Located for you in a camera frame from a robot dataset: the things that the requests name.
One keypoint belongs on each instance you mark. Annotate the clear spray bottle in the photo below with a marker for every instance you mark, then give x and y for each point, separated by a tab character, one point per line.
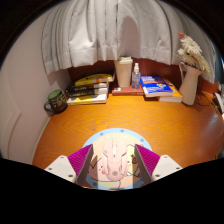
136	77

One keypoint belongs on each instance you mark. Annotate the pink computer mouse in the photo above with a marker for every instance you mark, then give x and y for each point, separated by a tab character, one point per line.
114	158

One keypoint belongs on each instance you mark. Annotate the white ceramic vase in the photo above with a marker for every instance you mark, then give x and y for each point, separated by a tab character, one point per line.
190	85

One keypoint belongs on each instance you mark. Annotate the blue book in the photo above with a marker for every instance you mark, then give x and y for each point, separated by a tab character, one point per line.
155	85

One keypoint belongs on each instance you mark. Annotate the white curtain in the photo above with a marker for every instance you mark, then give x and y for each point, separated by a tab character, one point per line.
100	30

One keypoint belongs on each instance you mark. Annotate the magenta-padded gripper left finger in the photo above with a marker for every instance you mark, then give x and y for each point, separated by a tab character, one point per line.
65	166

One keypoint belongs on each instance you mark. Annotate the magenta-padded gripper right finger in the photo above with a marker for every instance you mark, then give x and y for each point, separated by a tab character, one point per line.
165	166

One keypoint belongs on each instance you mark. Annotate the round cartoon print mouse pad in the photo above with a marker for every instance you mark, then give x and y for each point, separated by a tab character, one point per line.
115	134

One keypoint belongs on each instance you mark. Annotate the silver laptop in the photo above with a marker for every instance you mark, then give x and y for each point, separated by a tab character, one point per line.
220	101

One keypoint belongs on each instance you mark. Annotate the yellow-covered book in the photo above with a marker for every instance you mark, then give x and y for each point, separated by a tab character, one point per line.
93	79

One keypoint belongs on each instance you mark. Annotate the red book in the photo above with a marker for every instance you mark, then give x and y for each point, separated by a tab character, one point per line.
125	90

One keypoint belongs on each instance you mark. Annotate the dark green mug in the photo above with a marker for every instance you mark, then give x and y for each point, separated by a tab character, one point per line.
57	100

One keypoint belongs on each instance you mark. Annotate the white artificial flower bouquet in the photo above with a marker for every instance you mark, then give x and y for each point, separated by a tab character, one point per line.
193	53

